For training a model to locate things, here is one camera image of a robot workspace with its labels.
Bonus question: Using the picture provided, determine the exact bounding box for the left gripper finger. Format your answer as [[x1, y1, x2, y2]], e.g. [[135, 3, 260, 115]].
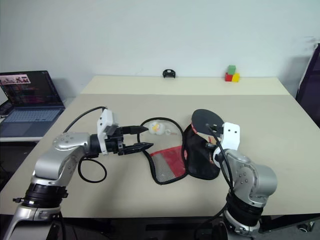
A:
[[128, 125, 149, 134], [124, 142, 154, 155]]

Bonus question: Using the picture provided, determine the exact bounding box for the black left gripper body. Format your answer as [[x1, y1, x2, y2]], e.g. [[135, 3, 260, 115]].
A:
[[104, 126, 131, 157]]

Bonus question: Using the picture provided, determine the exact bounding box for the white printed table tennis ball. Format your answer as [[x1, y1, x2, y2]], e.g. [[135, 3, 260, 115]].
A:
[[149, 120, 167, 136]]

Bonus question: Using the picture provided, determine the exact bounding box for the black red mesh paddle case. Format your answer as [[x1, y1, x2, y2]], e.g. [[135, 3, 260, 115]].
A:
[[139, 116, 221, 186]]

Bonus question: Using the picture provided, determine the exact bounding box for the open blue laptop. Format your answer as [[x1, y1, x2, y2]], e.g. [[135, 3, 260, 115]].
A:
[[0, 70, 66, 138]]

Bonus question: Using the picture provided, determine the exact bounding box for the white side desk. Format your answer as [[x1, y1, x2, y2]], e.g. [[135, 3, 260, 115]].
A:
[[0, 135, 44, 143]]

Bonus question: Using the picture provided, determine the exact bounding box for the black device beside laptop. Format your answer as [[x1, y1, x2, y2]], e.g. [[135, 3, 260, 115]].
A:
[[0, 101, 13, 116]]

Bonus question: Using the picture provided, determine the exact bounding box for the grey caster wheel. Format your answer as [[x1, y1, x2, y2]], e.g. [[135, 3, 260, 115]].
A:
[[298, 221, 316, 232]]

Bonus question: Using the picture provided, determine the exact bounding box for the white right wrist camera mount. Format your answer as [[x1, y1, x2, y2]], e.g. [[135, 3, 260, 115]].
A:
[[220, 121, 241, 152]]

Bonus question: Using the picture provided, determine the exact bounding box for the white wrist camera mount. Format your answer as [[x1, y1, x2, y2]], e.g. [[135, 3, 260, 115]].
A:
[[96, 108, 119, 156], [220, 121, 241, 152]]

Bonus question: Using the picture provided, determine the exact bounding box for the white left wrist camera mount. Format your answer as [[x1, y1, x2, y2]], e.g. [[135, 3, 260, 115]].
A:
[[96, 108, 119, 156]]

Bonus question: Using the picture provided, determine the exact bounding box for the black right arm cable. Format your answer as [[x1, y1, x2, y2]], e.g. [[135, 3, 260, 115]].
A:
[[194, 123, 236, 240]]

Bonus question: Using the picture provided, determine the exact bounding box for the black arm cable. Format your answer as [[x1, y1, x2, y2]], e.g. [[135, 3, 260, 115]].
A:
[[194, 123, 236, 240], [63, 106, 108, 184]]

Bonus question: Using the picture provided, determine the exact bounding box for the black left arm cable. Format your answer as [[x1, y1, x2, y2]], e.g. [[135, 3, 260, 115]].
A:
[[63, 106, 108, 184]]

